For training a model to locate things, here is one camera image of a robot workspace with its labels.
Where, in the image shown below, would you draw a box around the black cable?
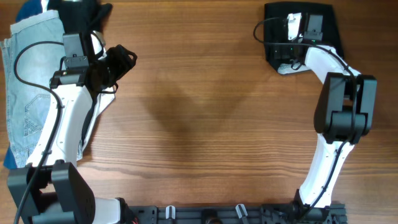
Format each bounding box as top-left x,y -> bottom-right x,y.
252,17 -> 358,218
12,40 -> 65,224

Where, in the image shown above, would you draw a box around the blue garment at bottom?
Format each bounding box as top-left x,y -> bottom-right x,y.
3,0 -> 43,169

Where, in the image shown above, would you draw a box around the light blue denim shorts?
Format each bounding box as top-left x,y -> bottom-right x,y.
1,10 -> 65,168

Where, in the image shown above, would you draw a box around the black shorts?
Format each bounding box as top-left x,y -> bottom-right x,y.
264,1 -> 344,75

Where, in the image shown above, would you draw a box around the black garment in pile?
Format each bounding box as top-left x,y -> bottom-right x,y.
46,0 -> 113,147

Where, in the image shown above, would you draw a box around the right black cable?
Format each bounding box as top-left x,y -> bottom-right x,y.
252,17 -> 358,218

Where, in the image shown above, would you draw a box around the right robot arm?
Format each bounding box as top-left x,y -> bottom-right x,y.
264,12 -> 377,223

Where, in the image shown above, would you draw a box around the white garment in pile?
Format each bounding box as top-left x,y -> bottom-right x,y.
41,1 -> 115,151

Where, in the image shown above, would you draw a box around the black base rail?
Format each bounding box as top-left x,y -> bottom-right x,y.
130,204 -> 348,224

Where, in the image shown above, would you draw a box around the left black cable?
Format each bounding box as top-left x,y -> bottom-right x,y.
12,40 -> 65,224

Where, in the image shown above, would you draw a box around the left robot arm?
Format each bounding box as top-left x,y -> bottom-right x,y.
7,32 -> 139,223

